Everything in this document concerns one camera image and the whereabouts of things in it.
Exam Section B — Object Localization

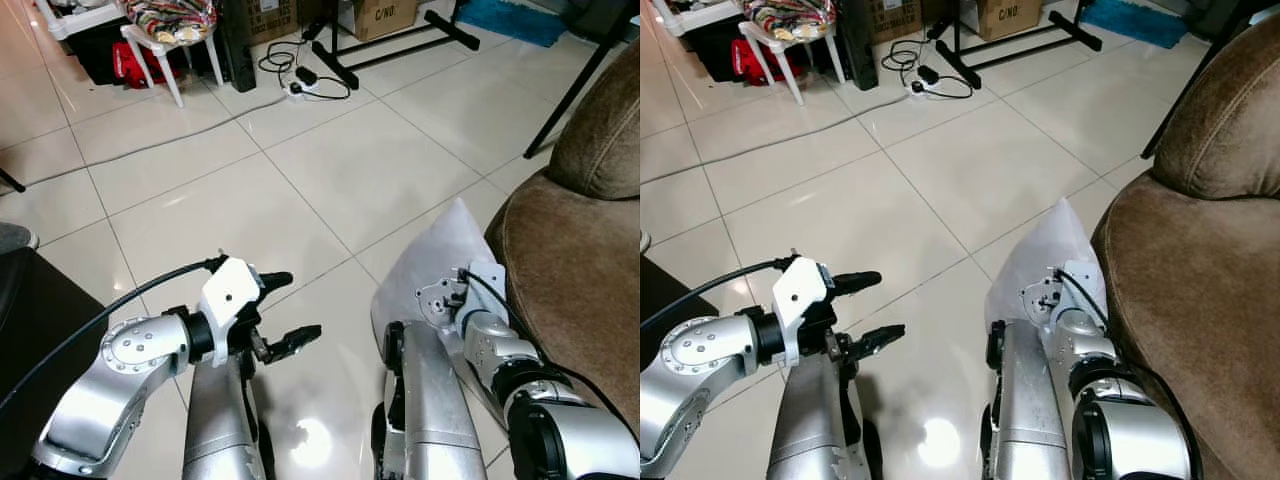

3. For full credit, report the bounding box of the white pillow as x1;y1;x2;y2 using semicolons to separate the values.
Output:
369;197;503;349
984;197;1109;343

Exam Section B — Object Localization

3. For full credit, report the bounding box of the silver left robot leg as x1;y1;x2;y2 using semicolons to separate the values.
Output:
766;352;883;480
182;352;277;480

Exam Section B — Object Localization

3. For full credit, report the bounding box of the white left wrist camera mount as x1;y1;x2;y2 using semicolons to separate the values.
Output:
771;256;837;368
197;256;264;342

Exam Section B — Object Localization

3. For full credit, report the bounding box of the blue shaggy mat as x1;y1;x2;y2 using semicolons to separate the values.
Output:
1079;0;1192;50
457;0;570;50

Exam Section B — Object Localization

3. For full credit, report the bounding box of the labelled cardboard box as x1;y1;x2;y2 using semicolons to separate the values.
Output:
246;0;300;46
869;0;927;44

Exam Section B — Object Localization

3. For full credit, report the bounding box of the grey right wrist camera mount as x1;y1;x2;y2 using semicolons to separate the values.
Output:
1019;259;1103;328
414;260;509;332

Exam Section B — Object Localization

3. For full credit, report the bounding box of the red bag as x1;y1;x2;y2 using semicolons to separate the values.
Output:
111;41;183;90
729;38;798;87

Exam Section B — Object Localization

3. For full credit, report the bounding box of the brown sofa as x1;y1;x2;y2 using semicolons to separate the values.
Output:
484;38;641;433
1089;8;1280;480

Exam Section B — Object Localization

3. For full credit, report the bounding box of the slanted black stand leg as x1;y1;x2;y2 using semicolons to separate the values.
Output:
1140;0;1273;160
522;0;641;160

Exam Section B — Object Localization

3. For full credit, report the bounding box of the tall black speaker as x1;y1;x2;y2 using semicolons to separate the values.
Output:
837;0;880;92
217;0;260;94

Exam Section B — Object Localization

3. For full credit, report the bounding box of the thin black cable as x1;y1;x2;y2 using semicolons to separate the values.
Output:
257;38;353;102
879;38;977;102

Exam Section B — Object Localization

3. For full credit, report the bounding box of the grey floor cable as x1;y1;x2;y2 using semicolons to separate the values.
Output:
640;93;913;187
0;93;293;193

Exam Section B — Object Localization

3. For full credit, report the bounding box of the colourful patterned cloth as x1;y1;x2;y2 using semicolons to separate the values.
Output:
744;0;837;44
124;0;220;47

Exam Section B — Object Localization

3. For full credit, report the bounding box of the printed cardboard box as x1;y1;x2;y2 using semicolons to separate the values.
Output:
974;0;1047;42
349;0;422;42

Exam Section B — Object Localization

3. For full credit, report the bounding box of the black floor stand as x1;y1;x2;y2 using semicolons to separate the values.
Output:
934;8;1103;90
309;8;482;92

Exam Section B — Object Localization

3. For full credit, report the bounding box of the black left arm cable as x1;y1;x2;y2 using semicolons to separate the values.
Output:
640;256;803;333
0;256;229;413

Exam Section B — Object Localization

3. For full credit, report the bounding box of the black furniture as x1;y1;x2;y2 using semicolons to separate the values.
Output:
0;244;113;456
640;254;703;343

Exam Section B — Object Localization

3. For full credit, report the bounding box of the white plastic chair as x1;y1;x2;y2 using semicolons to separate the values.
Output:
119;0;227;109
734;0;839;107

